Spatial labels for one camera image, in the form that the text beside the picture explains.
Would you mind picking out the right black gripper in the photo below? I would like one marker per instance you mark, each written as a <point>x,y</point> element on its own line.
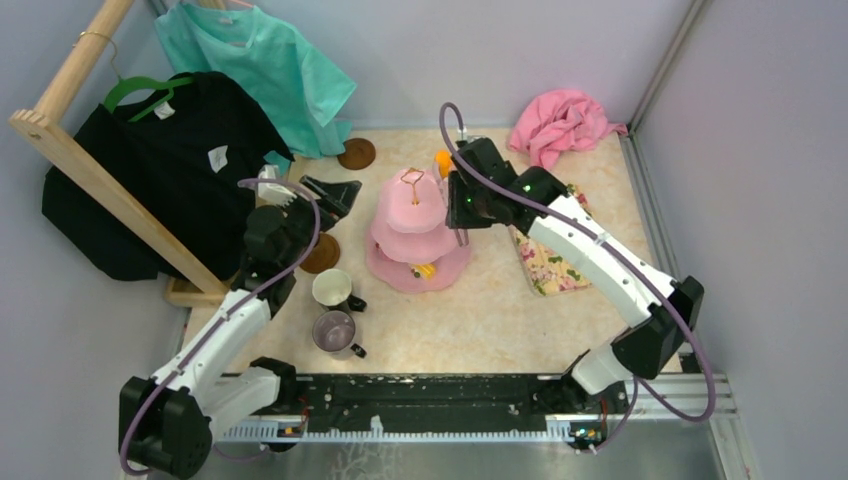
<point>457,218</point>

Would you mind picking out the green clothes hanger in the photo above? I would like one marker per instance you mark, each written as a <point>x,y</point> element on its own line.
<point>127,86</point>

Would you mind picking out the yellow cake piece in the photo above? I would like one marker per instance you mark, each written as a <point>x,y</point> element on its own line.
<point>425,271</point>

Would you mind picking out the white mug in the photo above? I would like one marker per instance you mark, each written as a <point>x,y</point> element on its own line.
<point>333,289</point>

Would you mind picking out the black t-shirt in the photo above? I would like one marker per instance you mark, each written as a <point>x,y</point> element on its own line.
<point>183,165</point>

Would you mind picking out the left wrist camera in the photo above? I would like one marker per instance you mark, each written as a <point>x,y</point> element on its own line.
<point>270,192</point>

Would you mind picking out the brown round coaster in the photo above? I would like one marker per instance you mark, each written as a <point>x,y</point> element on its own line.
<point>359,154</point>
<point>325,255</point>

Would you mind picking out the pink-tipped metal tongs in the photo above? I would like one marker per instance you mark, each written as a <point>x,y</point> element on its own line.
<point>462,237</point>

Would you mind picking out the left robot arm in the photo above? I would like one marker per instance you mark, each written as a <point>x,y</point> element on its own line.
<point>171,420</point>

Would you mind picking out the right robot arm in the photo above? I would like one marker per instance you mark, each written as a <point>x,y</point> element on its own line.
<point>647,299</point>

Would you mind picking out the purple mug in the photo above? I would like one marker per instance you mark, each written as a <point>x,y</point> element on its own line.
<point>337,334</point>

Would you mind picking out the pink cloth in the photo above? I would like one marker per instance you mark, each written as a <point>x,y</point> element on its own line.
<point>558,121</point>

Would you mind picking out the teal t-shirt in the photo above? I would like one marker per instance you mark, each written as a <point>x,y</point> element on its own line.
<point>298,87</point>

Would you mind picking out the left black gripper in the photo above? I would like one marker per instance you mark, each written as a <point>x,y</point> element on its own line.
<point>335,199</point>

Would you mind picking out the wooden clothes rack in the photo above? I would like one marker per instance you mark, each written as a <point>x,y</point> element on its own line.
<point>41,126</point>

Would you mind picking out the pink three-tier cake stand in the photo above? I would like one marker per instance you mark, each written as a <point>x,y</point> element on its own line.
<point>409,227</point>

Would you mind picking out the floral serving tray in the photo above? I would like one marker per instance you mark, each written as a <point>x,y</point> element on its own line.
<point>546,271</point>

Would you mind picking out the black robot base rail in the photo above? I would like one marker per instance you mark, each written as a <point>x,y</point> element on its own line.
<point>476,403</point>

